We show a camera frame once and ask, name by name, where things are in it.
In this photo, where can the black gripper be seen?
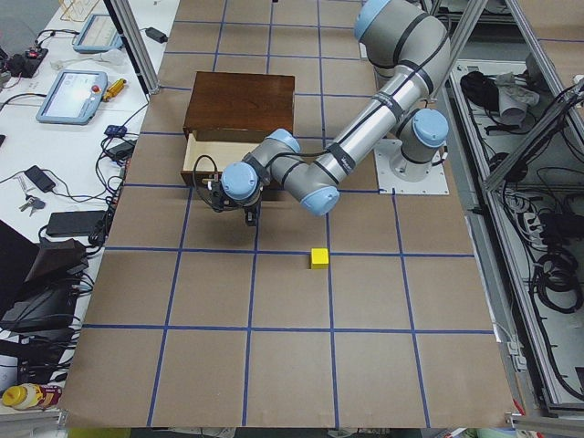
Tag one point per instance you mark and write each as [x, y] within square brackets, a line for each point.
[249, 211]

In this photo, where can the wooden drawer with white handle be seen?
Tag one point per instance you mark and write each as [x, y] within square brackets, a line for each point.
[219, 159]

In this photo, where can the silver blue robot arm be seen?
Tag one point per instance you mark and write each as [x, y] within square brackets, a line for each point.
[398, 36]

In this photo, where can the yellow block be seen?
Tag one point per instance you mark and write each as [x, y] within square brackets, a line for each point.
[319, 258]

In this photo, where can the dark wooden drawer cabinet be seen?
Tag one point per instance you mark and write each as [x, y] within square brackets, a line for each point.
[239, 107]

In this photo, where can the small blue usb device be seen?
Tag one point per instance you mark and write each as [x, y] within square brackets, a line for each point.
[115, 131]

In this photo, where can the black flat hard drive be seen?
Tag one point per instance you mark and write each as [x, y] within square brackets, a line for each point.
[77, 223]

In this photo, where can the black power adapter brick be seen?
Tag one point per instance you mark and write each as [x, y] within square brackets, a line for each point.
[156, 35]

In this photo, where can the near teach pendant tablet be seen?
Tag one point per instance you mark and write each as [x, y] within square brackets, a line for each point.
[73, 98]

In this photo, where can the teach pendant tablet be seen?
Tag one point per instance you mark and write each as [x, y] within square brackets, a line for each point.
[73, 98]
[98, 35]

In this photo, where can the bunch of keys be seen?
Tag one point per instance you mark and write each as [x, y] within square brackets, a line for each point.
[32, 204]

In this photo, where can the black smartphone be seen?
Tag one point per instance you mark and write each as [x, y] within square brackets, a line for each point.
[40, 179]

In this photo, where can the far teach pendant tablet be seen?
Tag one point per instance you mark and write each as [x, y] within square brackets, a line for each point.
[98, 35]

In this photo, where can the yellow cap bottle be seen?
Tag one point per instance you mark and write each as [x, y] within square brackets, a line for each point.
[30, 396]

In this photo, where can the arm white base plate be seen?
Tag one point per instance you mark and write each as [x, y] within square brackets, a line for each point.
[396, 175]

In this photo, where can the aluminium frame post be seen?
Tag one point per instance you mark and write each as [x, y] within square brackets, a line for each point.
[125, 22]

